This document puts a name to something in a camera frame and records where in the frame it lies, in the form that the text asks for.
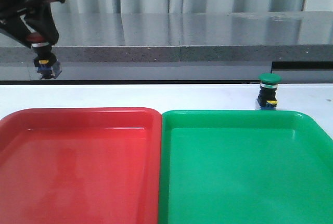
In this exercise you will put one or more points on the green plastic tray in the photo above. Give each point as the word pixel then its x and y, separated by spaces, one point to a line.
pixel 223 166

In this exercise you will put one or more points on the green mushroom push button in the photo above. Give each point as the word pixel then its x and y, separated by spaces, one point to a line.
pixel 266 99

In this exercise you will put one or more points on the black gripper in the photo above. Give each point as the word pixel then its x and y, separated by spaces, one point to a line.
pixel 39 19

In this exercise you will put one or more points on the red mushroom push button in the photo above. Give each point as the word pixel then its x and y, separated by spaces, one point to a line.
pixel 46 63

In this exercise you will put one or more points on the grey stone counter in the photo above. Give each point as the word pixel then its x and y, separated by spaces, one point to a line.
pixel 194 48

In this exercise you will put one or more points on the red plastic tray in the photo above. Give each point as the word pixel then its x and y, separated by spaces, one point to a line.
pixel 80 165

